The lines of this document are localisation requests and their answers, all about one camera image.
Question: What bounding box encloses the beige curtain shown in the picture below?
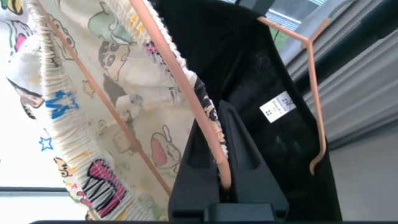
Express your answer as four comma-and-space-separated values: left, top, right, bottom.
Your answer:
279, 0, 398, 152

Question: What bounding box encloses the cream printed garment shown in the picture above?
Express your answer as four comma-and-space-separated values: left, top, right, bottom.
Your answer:
0, 0, 229, 222

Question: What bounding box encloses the pink clothes hanger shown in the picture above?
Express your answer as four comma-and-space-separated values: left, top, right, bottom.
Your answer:
257, 15, 331, 177
32, 0, 233, 196

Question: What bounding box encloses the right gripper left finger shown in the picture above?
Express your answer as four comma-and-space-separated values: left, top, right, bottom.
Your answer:
168, 121, 223, 220

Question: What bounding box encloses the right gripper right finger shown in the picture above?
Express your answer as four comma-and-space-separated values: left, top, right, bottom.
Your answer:
218, 100, 290, 220

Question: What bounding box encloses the black garment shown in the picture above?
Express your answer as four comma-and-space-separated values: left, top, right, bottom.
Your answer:
149, 0, 343, 222

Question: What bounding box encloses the window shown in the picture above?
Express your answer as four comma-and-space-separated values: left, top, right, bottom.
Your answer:
222, 0, 326, 50

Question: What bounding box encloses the black clothes rack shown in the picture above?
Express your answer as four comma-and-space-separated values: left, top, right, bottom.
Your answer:
0, 185, 68, 193

